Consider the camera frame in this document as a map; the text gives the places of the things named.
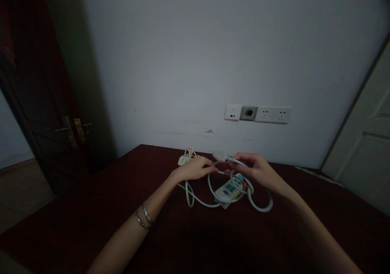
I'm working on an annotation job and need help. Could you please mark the grey network wall plate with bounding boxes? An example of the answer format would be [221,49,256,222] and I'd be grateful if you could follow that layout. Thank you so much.
[239,106,258,122]

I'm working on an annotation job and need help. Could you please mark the dark wooden door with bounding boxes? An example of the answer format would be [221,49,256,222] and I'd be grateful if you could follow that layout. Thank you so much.
[0,0,120,197]

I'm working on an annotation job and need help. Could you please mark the small white adapter with cable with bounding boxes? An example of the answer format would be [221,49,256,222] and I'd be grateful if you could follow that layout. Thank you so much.
[177,146,199,167]

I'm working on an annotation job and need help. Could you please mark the white wall plate small port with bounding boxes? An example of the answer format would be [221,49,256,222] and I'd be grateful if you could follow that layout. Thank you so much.
[225,104,242,121]

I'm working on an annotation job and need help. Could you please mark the white power strip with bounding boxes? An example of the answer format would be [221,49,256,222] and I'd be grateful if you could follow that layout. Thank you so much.
[213,173,248,209]

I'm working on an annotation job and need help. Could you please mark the person's right hand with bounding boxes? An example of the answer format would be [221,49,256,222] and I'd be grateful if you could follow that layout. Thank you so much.
[225,152,277,193]

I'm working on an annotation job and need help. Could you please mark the white panelled door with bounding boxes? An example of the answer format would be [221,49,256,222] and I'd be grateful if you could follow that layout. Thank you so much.
[318,33,390,217]

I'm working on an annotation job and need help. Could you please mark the white power plug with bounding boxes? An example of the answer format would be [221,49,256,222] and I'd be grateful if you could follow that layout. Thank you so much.
[212,151,234,162]

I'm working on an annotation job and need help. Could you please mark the white wall power socket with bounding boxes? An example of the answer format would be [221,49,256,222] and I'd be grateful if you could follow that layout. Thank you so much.
[272,107,293,125]
[254,106,275,123]

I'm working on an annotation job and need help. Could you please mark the person's left hand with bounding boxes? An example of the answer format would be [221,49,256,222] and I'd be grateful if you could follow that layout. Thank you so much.
[170,155,219,182]

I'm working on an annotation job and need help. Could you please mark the person's left fingers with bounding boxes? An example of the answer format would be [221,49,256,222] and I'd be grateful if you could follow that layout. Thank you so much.
[195,155,219,179]

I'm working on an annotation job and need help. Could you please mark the person's right fingers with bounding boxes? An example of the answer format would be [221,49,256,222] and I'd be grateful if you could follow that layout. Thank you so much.
[225,152,260,177]

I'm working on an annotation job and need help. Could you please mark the white power strip cable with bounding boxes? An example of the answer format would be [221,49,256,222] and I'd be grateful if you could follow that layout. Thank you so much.
[178,155,274,212]

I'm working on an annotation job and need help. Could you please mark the brass door handle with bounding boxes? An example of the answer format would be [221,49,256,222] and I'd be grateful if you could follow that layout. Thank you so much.
[54,115,93,149]

